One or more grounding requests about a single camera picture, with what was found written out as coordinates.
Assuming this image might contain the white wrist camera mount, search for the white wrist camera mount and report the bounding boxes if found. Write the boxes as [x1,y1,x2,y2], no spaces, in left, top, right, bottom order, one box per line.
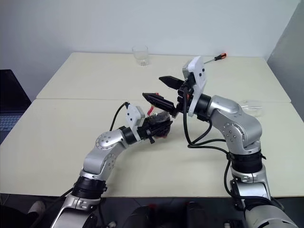
[125,103,146,140]
[182,56,209,117]

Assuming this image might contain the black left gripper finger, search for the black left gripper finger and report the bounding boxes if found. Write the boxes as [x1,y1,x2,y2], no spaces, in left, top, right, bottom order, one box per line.
[153,128,172,139]
[148,117,173,130]

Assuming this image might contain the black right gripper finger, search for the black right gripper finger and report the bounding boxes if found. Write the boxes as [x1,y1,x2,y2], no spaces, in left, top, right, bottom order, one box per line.
[159,76,184,90]
[142,92,178,118]

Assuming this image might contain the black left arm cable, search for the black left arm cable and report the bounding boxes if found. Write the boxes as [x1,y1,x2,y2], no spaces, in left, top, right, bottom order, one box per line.
[109,101,131,132]

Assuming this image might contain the white shoe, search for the white shoe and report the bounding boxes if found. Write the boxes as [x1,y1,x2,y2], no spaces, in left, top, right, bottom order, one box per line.
[28,200,46,215]

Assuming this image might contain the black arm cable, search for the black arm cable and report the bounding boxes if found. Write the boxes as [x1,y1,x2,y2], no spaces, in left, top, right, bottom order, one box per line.
[182,111,236,198]
[109,101,131,132]

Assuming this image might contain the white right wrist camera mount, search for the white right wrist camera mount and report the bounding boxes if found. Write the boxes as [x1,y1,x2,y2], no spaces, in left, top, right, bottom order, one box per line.
[182,56,209,117]

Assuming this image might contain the clear plastic bottle red strip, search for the clear plastic bottle red strip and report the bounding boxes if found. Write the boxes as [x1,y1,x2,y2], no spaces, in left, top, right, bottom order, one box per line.
[147,106,173,140]

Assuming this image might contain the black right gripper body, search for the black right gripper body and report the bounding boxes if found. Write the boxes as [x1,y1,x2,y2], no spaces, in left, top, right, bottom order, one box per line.
[176,79,194,115]

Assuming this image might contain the dark laptop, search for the dark laptop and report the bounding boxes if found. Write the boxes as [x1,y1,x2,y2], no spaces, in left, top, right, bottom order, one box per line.
[0,69,32,146]

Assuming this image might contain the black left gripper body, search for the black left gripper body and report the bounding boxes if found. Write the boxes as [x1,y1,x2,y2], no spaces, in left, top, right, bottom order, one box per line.
[137,118,157,145]

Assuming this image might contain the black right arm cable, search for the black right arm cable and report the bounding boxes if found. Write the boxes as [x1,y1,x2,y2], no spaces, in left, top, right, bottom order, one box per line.
[182,111,236,198]

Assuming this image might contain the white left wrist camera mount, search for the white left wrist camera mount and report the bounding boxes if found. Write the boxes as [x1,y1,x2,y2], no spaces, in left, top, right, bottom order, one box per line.
[125,103,146,140]

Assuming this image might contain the clear glass tumbler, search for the clear glass tumbler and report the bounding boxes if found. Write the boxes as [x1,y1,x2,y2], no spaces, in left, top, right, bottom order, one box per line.
[132,45,149,67]

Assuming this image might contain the orange black handled screwdriver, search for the orange black handled screwdriver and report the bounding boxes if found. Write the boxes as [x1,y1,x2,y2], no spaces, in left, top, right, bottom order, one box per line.
[203,53,228,64]

